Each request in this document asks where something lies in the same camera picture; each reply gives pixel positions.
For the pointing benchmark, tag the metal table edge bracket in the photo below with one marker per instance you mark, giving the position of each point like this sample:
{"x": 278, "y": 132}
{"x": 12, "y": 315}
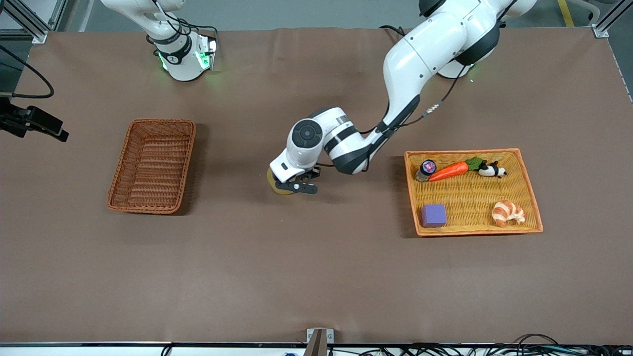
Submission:
{"x": 319, "y": 341}

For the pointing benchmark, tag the clear packing tape roll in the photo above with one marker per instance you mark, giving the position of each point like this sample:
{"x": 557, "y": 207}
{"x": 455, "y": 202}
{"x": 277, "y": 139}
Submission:
{"x": 275, "y": 184}

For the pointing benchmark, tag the brown wicker basket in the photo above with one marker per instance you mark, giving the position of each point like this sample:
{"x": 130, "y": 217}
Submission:
{"x": 153, "y": 165}

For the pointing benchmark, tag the toy croissant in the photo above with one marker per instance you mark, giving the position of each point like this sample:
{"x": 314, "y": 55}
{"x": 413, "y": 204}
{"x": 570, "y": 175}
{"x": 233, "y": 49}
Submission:
{"x": 507, "y": 212}

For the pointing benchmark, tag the toy panda figure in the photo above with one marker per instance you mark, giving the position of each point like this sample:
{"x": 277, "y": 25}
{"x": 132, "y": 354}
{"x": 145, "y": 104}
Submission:
{"x": 489, "y": 171}

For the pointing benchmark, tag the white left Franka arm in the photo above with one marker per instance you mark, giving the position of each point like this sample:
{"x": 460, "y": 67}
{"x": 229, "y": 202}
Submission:
{"x": 420, "y": 49}

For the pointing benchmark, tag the purple foam cube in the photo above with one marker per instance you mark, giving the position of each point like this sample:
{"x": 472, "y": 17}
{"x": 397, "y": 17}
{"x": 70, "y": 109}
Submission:
{"x": 433, "y": 215}

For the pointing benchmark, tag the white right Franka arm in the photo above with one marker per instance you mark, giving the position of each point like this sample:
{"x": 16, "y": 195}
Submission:
{"x": 180, "y": 59}

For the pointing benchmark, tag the yellow wicker basket orange rim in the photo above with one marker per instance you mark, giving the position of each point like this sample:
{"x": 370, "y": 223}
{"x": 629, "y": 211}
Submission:
{"x": 470, "y": 198}

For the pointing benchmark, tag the small jar with pink lid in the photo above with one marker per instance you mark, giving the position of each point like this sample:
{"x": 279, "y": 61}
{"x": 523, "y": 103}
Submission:
{"x": 427, "y": 168}

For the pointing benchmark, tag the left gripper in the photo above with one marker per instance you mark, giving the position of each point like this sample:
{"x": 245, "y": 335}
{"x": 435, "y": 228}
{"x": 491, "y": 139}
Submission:
{"x": 313, "y": 172}

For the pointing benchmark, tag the toy carrot with green leaves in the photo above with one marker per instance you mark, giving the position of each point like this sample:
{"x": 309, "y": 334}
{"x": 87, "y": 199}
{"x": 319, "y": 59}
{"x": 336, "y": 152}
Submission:
{"x": 450, "y": 171}

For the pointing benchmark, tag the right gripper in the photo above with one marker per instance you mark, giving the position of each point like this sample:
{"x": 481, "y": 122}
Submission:
{"x": 21, "y": 120}

